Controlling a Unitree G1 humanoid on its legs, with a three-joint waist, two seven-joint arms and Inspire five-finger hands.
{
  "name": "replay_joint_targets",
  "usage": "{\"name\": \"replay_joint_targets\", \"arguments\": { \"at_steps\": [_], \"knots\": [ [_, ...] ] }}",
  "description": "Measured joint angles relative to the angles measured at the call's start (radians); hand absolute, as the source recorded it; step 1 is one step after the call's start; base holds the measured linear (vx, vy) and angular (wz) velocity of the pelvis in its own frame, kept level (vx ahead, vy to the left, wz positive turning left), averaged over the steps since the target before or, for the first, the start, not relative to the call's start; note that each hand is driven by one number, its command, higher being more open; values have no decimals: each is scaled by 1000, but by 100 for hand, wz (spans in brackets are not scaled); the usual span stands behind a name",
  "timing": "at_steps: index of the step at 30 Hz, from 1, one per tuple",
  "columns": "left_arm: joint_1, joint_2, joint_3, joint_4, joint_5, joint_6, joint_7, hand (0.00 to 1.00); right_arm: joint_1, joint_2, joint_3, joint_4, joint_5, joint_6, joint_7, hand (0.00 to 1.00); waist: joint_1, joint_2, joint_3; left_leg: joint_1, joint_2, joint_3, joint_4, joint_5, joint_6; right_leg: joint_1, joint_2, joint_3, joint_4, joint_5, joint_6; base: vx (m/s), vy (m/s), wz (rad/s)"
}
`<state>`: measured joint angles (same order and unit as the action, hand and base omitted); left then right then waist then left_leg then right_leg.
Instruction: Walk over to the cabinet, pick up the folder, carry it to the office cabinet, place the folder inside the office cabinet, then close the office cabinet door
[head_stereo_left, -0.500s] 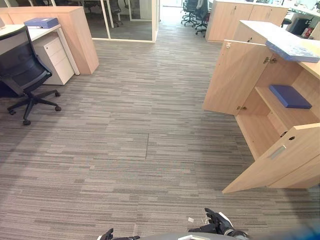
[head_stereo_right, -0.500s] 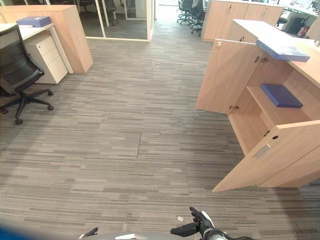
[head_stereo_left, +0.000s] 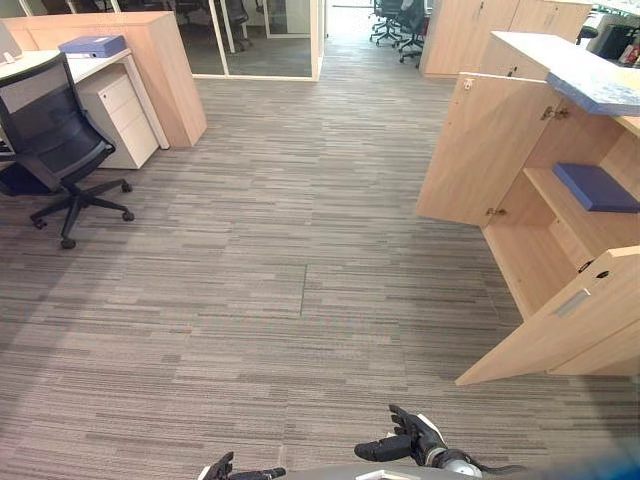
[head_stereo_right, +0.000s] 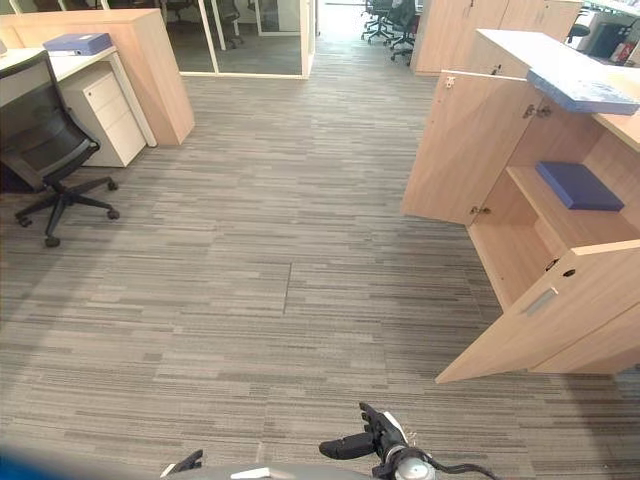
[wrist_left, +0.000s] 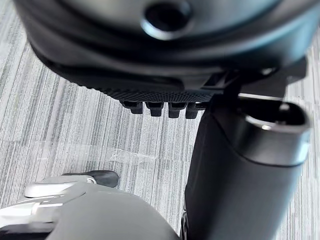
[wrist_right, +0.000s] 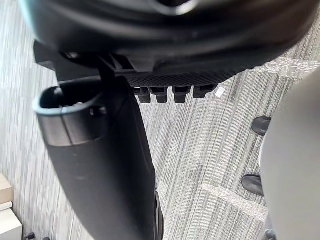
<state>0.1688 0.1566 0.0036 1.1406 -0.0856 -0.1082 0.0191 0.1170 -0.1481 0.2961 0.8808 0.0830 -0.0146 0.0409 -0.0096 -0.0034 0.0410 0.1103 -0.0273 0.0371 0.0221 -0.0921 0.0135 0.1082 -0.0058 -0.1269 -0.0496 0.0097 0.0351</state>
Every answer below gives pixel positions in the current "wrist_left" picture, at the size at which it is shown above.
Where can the clear tape strip on floor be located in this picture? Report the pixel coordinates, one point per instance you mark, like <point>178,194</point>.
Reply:
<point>100,152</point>

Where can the dark robot foot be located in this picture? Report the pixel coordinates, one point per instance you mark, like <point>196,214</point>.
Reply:
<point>106,177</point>

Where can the silver robot leg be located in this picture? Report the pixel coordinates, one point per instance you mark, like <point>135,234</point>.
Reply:
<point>75,210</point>

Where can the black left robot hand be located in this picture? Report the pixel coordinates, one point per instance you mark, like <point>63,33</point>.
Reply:
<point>175,62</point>

